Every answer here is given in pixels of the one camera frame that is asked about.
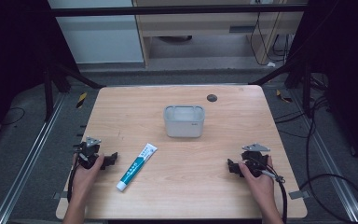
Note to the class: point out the white cabinet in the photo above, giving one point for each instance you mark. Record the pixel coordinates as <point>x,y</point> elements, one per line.
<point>99,37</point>

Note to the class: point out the grey metal table bracket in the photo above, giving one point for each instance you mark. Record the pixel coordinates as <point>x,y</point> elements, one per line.
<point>299,195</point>
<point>61,195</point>

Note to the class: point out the black horizontal frame bar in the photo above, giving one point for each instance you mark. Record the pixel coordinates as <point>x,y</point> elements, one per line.
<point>167,10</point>

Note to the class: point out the aluminium floor rail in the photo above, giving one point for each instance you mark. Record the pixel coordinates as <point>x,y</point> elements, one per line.
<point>28,161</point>
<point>332,161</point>

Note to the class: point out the black metal stand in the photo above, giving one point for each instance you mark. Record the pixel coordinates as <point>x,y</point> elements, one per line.
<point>306,87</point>
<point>48,93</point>

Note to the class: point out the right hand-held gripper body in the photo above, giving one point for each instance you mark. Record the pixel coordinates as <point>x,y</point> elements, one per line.
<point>254,161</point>

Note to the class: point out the dark curtain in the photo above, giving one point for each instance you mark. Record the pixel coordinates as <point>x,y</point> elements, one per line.
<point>12,46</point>
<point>348,62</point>

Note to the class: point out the person's right hand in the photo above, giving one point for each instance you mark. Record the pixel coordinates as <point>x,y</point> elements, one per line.
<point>259,186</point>

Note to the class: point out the dark round table grommet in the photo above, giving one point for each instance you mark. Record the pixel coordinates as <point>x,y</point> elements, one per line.
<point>212,98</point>

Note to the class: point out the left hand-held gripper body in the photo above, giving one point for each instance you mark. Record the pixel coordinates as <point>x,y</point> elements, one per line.
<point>88,152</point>

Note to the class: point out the white and teal toothpaste tube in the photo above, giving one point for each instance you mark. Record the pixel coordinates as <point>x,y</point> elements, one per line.
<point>136,168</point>

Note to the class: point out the yellow and black tape strip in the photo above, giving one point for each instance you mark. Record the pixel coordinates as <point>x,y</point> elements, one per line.
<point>81,100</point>
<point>283,97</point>

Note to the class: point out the light wooden desk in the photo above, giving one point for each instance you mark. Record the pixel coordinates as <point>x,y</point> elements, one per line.
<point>199,23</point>

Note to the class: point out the person's left hand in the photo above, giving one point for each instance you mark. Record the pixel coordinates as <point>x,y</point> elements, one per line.
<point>85,182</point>

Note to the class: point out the grey plastic holder box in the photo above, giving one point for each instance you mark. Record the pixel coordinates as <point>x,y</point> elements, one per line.
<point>184,124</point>

